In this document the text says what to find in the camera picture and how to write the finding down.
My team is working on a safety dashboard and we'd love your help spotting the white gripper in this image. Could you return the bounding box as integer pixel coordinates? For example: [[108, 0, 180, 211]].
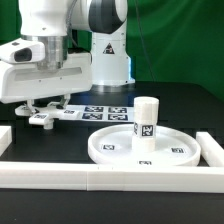
[[0, 53, 92, 115]]

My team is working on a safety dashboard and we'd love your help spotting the white cross table base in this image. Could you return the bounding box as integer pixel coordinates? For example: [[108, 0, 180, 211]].
[[15, 102, 81, 130]]

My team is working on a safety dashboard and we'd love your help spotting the white round table top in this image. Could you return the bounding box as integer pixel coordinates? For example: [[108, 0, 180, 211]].
[[88, 124, 201, 166]]

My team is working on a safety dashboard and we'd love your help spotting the white marker sheet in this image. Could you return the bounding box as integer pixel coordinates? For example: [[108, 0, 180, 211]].
[[61, 105, 134, 123]]

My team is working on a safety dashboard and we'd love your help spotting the white left fence block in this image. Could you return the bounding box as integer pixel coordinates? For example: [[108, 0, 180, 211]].
[[0, 126, 12, 156]]

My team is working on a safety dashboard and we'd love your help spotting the white front fence bar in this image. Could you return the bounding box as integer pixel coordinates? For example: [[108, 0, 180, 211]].
[[0, 162, 224, 193]]

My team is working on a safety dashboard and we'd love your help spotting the white fence bar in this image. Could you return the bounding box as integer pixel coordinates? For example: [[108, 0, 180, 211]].
[[0, 162, 224, 193], [196, 132, 224, 168]]

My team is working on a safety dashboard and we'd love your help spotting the white right fence bar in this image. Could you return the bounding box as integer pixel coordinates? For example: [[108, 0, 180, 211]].
[[196, 132, 224, 168]]

